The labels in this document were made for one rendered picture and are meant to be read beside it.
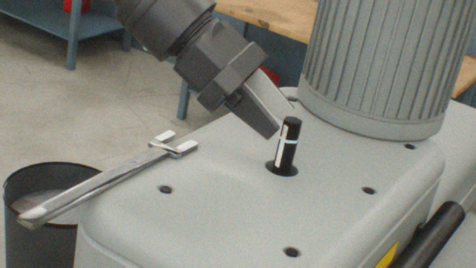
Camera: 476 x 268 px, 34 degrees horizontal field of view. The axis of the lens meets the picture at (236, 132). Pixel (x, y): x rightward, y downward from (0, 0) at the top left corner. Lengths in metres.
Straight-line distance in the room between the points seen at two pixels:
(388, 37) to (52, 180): 2.59
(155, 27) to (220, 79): 0.09
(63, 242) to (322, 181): 2.24
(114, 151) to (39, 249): 1.84
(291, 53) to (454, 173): 4.40
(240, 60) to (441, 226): 0.36
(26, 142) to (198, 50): 4.06
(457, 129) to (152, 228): 0.84
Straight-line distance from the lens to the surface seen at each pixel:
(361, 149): 0.95
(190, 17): 0.80
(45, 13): 6.32
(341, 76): 0.97
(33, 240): 3.05
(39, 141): 4.85
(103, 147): 4.84
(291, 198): 0.80
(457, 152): 1.36
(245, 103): 0.80
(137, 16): 0.81
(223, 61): 0.79
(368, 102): 0.97
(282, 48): 5.68
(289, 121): 0.83
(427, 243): 0.97
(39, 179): 3.37
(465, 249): 1.49
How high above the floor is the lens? 2.28
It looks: 26 degrees down
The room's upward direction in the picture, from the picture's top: 11 degrees clockwise
